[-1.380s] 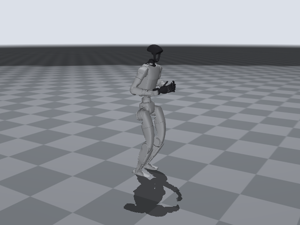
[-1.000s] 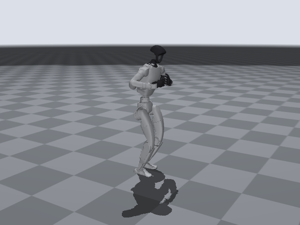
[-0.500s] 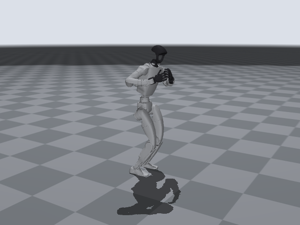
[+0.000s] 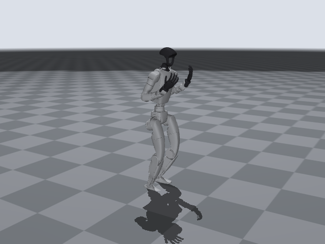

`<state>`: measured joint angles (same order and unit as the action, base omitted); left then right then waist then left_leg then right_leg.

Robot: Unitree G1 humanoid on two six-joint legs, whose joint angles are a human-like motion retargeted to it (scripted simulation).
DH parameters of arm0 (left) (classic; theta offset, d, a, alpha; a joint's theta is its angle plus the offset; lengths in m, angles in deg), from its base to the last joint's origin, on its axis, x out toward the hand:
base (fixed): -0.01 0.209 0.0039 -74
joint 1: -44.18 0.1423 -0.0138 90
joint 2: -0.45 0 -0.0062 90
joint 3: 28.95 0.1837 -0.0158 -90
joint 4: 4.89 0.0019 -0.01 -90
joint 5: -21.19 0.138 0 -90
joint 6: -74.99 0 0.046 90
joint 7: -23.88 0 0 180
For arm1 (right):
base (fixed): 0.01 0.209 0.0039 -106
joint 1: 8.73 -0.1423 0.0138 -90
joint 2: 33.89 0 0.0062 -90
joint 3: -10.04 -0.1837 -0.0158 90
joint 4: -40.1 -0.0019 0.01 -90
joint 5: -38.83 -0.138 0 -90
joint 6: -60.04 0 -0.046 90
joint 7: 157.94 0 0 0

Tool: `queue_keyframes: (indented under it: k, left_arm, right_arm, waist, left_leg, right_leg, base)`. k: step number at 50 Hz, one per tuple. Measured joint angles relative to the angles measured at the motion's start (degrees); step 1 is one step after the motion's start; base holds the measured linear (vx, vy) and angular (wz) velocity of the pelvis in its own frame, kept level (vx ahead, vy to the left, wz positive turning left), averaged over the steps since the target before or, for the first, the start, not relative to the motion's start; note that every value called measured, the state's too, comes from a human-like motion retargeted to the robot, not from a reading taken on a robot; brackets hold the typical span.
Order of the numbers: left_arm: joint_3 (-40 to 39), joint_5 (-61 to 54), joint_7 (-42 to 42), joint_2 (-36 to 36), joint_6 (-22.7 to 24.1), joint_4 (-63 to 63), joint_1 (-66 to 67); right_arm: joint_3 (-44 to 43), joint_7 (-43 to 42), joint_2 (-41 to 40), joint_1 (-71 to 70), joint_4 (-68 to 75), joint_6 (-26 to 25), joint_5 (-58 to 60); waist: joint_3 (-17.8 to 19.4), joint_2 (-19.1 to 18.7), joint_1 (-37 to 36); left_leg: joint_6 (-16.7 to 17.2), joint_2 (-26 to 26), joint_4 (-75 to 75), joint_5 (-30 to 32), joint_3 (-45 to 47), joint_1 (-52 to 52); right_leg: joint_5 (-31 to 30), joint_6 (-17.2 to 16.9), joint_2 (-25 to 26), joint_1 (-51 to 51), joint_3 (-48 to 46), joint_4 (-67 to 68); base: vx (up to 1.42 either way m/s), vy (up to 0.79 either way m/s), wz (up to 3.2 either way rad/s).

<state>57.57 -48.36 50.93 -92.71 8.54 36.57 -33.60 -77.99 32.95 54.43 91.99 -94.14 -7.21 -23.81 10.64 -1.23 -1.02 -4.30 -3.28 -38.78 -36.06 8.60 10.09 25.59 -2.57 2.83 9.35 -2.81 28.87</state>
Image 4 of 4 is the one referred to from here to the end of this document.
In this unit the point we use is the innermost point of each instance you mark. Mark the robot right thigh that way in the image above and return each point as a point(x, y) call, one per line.
point(157, 137)

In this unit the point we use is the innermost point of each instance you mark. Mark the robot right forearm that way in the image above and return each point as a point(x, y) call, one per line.
point(153, 96)

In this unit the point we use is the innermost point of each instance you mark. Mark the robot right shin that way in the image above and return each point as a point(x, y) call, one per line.
point(154, 170)

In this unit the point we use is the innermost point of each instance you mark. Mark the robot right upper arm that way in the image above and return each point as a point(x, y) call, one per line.
point(153, 77)

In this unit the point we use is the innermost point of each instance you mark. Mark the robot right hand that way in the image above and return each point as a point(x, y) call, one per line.
point(170, 83)

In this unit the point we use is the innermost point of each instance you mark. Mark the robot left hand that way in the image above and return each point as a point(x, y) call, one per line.
point(188, 80)

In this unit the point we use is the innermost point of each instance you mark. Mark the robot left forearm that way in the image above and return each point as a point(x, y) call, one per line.
point(177, 89)

